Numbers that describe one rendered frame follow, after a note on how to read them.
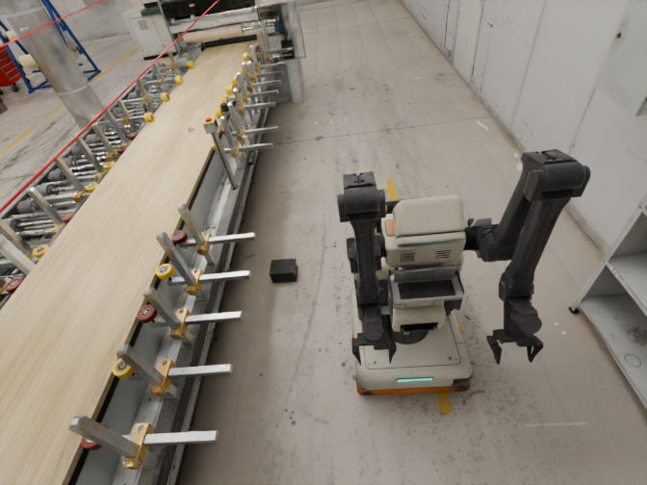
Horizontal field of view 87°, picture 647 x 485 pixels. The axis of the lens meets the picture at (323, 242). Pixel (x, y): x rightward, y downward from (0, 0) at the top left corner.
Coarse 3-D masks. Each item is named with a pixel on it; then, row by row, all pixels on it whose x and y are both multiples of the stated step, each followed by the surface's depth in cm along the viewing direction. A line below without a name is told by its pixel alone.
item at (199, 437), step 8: (184, 432) 121; (192, 432) 121; (200, 432) 120; (208, 432) 120; (216, 432) 120; (144, 440) 121; (152, 440) 121; (160, 440) 120; (168, 440) 120; (176, 440) 120; (184, 440) 119; (192, 440) 119; (200, 440) 118; (208, 440) 118; (216, 440) 119
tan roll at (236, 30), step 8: (240, 24) 446; (192, 32) 452; (200, 32) 450; (208, 32) 449; (216, 32) 448; (224, 32) 448; (232, 32) 447; (240, 32) 448; (184, 40) 454; (192, 40) 455; (200, 40) 456
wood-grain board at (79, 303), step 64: (128, 192) 228; (192, 192) 219; (64, 256) 190; (128, 256) 182; (0, 320) 162; (64, 320) 157; (128, 320) 152; (0, 384) 138; (64, 384) 134; (0, 448) 119; (64, 448) 116
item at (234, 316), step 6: (234, 312) 156; (240, 312) 156; (186, 318) 158; (192, 318) 157; (198, 318) 157; (204, 318) 156; (210, 318) 156; (216, 318) 155; (222, 318) 155; (228, 318) 154; (234, 318) 154; (240, 318) 155; (150, 324) 158; (156, 324) 158; (162, 324) 158
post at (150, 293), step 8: (152, 288) 136; (144, 296) 136; (152, 296) 136; (160, 296) 141; (152, 304) 139; (160, 304) 140; (160, 312) 143; (168, 312) 146; (168, 320) 148; (176, 320) 151; (176, 328) 153; (184, 336) 157
